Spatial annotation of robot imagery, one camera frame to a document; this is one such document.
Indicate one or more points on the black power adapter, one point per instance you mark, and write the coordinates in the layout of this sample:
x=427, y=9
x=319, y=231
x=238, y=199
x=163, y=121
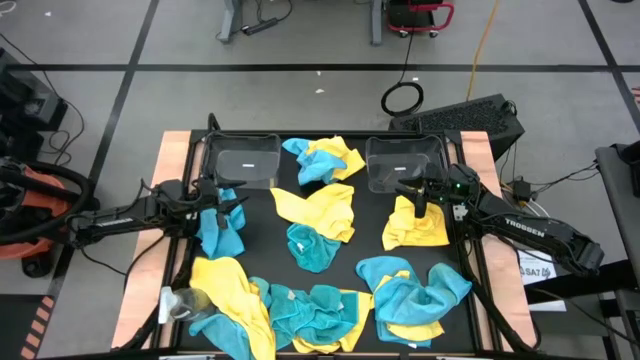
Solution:
x=521, y=190

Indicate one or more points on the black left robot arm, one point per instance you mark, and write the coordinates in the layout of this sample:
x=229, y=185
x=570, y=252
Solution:
x=115, y=222

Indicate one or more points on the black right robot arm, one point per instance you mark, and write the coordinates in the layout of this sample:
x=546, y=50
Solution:
x=525, y=227

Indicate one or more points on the orange shop vacuum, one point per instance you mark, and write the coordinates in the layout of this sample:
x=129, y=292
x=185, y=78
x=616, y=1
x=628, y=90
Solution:
x=50, y=192

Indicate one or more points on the white printed paper sheet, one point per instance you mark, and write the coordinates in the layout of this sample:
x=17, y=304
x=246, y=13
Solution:
x=535, y=262

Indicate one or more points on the grey desk leg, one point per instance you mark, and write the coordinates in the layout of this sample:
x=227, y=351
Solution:
x=231, y=20
x=376, y=22

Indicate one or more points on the black power strip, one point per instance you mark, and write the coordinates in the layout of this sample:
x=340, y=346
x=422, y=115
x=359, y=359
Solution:
x=260, y=26

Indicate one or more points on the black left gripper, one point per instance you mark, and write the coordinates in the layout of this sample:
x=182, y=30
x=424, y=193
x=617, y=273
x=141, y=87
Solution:
x=205, y=197

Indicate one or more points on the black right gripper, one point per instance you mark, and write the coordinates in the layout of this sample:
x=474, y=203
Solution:
x=450, y=185

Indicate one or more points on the black aluminium table frame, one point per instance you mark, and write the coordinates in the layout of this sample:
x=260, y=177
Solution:
x=295, y=132

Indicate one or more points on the black equipment case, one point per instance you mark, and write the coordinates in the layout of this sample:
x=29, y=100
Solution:
x=25, y=100

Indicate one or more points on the red and black cart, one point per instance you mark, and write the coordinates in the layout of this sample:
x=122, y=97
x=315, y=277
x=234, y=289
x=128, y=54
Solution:
x=415, y=12

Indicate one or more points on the yellow microfiber towel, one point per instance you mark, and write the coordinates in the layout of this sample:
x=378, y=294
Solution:
x=230, y=285
x=415, y=331
x=361, y=325
x=410, y=232
x=320, y=210
x=345, y=155

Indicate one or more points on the black metal beam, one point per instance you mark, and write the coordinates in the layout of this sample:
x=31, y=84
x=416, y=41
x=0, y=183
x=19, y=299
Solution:
x=580, y=285

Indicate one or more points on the teal microfiber towel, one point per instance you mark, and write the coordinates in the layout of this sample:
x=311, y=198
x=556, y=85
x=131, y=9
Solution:
x=312, y=250
x=310, y=315

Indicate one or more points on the silver metal bracket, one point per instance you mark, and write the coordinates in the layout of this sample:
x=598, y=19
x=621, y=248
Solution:
x=460, y=212

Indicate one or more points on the clear plastic basket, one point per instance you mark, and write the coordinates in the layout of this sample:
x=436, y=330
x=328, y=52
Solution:
x=395, y=155
x=242, y=150

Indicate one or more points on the wooden table side board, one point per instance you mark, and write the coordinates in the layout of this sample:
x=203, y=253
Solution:
x=477, y=147
x=135, y=300

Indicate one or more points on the blue microfiber towel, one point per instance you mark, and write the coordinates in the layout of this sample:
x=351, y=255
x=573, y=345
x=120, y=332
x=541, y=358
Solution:
x=375, y=267
x=220, y=335
x=222, y=242
x=315, y=170
x=425, y=300

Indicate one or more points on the grey side table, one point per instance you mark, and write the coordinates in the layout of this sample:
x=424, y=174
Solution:
x=617, y=225

